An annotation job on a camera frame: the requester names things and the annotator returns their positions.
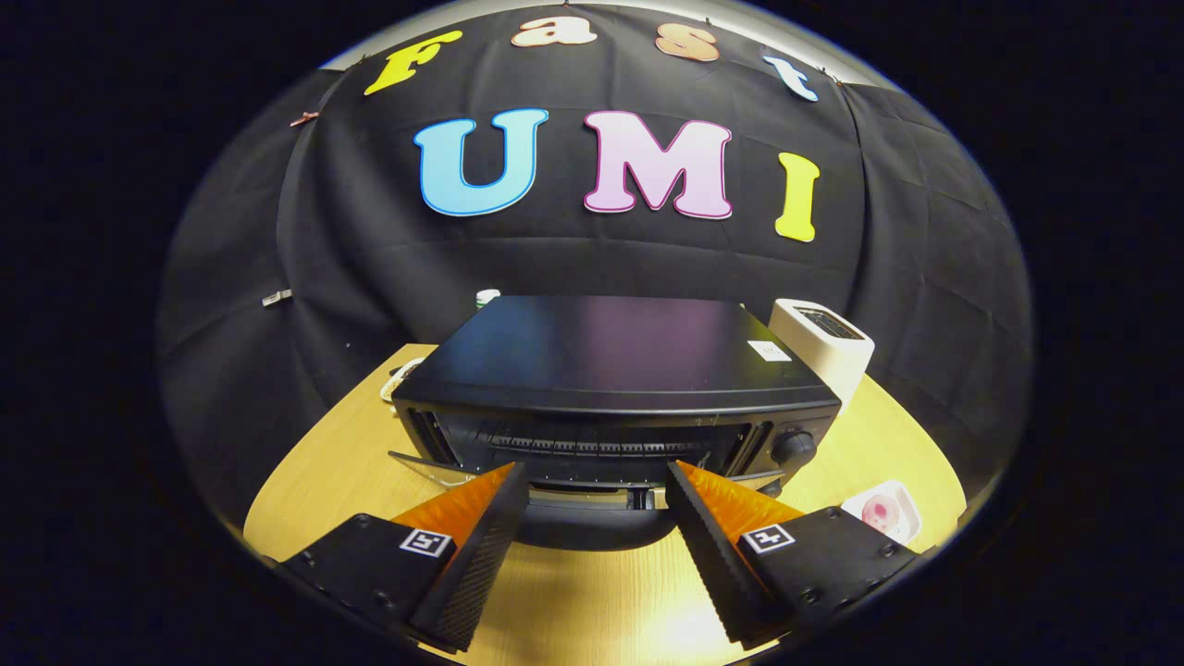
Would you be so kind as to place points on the white square plate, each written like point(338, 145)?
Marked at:
point(902, 518)

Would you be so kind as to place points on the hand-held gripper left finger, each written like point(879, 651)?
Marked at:
point(481, 564)

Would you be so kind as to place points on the pink clip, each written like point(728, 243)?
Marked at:
point(303, 118)

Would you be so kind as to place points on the white pop-up toaster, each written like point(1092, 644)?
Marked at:
point(832, 365)

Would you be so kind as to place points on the white clip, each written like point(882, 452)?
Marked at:
point(277, 298)

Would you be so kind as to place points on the black toaster oven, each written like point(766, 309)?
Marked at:
point(601, 351)

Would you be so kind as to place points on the pink round meat slice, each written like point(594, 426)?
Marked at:
point(879, 514)

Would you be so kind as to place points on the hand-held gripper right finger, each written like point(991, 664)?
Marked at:
point(712, 555)

